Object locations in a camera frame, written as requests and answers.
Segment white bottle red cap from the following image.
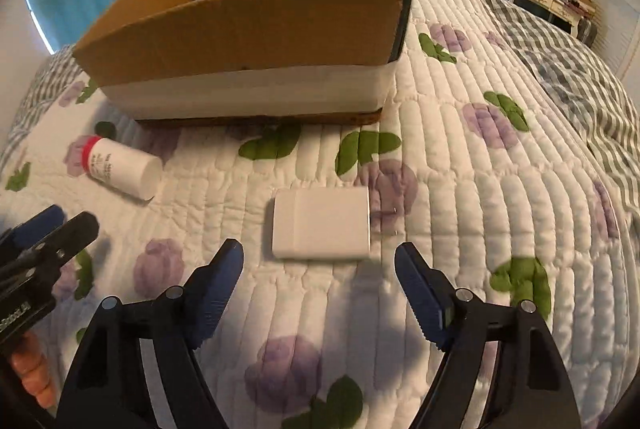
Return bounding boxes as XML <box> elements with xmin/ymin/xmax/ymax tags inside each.
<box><xmin>81</xmin><ymin>137</ymin><xmax>163</xmax><ymax>202</ymax></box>

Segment white rectangular box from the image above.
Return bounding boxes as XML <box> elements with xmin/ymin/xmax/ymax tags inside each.
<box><xmin>271</xmin><ymin>186</ymin><xmax>371</xmax><ymax>261</ymax></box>

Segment left hand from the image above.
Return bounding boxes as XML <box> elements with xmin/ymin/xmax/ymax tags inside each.
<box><xmin>9</xmin><ymin>331</ymin><xmax>55</xmax><ymax>409</ymax></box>

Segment floral quilted bedspread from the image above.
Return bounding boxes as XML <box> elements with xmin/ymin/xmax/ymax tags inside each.
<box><xmin>1</xmin><ymin>0</ymin><xmax>639</xmax><ymax>428</ymax></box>

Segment brown cardboard box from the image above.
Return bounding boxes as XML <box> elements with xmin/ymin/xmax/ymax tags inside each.
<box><xmin>73</xmin><ymin>0</ymin><xmax>412</xmax><ymax>126</ymax></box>

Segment white wardrobe doors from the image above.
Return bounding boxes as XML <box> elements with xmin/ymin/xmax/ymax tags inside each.
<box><xmin>592</xmin><ymin>0</ymin><xmax>639</xmax><ymax>88</ymax></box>

